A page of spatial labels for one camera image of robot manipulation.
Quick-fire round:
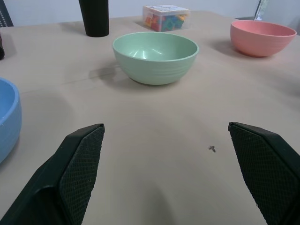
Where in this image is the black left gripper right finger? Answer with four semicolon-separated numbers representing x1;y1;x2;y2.
228;121;300;225

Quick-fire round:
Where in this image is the black cup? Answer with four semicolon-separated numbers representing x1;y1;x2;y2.
78;0;110;38

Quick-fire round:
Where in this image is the red bowl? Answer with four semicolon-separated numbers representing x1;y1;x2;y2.
230;20;298;58

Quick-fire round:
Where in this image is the dark object at table edge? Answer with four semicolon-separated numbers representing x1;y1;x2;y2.
0;32;5;61

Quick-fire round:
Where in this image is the black perforated chair back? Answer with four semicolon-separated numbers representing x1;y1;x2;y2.
0;0;15;28

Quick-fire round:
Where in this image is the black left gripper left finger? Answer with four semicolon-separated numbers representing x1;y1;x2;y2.
0;122;105;225

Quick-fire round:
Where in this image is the clear box of colourful toys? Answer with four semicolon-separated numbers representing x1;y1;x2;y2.
142;4;190;32

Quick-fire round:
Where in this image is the blue bowl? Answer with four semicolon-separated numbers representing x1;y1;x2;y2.
0;77;23;165

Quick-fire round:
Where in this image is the shiny framed object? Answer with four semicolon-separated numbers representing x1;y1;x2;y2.
254;0;269;22

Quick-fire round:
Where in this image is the green bowl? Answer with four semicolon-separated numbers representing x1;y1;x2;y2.
112;32;200;85

